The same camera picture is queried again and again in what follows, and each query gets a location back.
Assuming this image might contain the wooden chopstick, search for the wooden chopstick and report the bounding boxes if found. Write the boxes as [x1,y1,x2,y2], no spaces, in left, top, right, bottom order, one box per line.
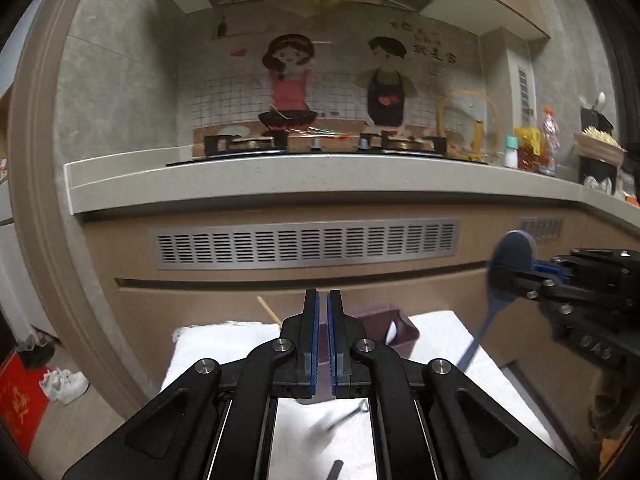
[257,295,282,325]

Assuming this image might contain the clear plastic bottle orange cap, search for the clear plastic bottle orange cap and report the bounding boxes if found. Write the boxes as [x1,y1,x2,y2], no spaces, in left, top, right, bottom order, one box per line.
[540,106,560,177]

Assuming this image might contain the person's right hand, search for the person's right hand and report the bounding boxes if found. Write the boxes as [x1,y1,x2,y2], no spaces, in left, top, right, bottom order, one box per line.
[587,371,640,443]

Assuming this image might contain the white sneaker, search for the white sneaker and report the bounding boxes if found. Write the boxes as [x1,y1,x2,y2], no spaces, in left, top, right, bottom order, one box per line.
[50,374,90,406]
[40,367,76,397]

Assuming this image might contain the black gas stove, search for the black gas stove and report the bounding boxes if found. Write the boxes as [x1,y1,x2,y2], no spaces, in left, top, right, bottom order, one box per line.
[166,130,489,167]

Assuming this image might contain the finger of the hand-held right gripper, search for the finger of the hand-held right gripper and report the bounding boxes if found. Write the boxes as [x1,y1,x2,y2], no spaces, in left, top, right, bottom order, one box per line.
[532,255,581,282]
[497,266,576,311]

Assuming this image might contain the stone kitchen counter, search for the stone kitchen counter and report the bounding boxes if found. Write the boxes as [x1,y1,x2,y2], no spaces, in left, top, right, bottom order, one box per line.
[64,149,640,223]

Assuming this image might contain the cartoon wall poster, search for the cartoon wall poster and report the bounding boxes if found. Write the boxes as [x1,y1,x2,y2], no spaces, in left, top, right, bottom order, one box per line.
[191,10,483,158]

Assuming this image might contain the black utensil holder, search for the black utensil holder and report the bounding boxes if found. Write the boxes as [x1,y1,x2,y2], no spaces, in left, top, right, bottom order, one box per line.
[579,92,615,134]

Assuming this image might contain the beige kitchen cabinet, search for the beige kitchen cabinet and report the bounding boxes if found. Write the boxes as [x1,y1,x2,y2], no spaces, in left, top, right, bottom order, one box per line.
[82,200,640,461]

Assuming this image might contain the maroon utensil organizer box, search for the maroon utensil organizer box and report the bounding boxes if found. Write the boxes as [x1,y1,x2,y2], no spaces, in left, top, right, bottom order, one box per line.
[320,305,420,361]

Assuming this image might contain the yellow packet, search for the yellow packet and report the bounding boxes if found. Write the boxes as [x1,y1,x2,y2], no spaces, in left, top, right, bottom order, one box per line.
[515,126,544,172]

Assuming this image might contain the dark shoes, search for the dark shoes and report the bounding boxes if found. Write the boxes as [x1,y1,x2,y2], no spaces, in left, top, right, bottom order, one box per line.
[17,329,57,367]

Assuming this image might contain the white towel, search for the white towel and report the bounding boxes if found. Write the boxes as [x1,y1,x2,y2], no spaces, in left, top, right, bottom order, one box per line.
[160,310,576,480]

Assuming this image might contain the round wire rack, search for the round wire rack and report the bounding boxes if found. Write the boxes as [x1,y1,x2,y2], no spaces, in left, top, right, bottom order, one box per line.
[437,90,501,162]

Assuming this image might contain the red door mat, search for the red door mat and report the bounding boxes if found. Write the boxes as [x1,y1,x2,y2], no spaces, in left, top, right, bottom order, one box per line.
[0,352,52,442]

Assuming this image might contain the long metal vent grille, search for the long metal vent grille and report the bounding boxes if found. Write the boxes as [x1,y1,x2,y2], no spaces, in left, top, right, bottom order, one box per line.
[150,218,462,270]

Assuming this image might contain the small metal vent grille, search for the small metal vent grille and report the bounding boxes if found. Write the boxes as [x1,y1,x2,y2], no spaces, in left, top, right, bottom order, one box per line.
[520,216,565,240]

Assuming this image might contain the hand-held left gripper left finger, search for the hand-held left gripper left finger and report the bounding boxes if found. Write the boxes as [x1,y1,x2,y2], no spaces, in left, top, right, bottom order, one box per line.
[62,288,321,480]

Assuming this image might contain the blue spoon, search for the blue spoon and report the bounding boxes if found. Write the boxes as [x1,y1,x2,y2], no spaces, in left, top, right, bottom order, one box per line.
[457,230,538,373]

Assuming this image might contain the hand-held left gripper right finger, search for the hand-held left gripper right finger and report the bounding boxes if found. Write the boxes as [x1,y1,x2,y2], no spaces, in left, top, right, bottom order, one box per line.
[327,288,581,480]

